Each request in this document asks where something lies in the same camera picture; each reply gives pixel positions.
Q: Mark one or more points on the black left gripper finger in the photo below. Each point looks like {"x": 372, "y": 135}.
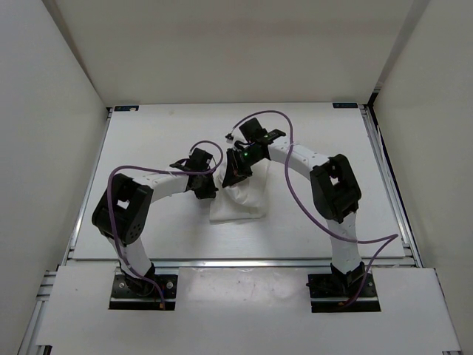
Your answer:
{"x": 203, "y": 195}
{"x": 211, "y": 187}

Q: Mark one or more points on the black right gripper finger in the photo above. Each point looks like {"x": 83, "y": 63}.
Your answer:
{"x": 231, "y": 164}
{"x": 231, "y": 179}

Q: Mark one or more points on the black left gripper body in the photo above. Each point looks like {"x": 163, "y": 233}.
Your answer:
{"x": 204, "y": 183}

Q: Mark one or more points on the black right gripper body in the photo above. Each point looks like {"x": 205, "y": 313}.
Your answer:
{"x": 247, "y": 157}

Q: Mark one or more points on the white fabric skirt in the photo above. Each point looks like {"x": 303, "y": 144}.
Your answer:
{"x": 246, "y": 200}

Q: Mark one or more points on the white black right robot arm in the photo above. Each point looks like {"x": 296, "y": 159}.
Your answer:
{"x": 334, "y": 188}

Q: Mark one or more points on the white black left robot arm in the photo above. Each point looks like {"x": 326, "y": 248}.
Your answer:
{"x": 121, "y": 214}

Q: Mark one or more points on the blue label sticker right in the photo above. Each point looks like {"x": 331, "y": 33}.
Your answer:
{"x": 345, "y": 105}

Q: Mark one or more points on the blue label sticker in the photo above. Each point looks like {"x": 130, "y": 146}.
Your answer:
{"x": 345, "y": 105}
{"x": 126, "y": 108}

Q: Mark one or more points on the blue label sticker left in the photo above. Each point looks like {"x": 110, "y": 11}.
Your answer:
{"x": 126, "y": 108}

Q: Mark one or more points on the white front cover board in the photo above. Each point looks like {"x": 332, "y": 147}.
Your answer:
{"x": 258, "y": 311}

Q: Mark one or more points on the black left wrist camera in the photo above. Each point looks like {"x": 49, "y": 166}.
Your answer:
{"x": 198, "y": 161}

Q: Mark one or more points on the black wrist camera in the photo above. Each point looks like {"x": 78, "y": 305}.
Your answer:
{"x": 249, "y": 131}
{"x": 198, "y": 161}

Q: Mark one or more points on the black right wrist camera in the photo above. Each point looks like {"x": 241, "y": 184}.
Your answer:
{"x": 249, "y": 131}

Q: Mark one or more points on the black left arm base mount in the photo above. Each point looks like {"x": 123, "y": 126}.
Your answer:
{"x": 147, "y": 298}

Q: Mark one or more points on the aluminium table edge rail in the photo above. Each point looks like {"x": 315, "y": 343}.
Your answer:
{"x": 241, "y": 263}

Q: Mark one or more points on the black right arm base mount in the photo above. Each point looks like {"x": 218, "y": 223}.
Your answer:
{"x": 328, "y": 295}

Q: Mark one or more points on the aluminium right frame rail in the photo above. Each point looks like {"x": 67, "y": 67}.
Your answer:
{"x": 388, "y": 178}

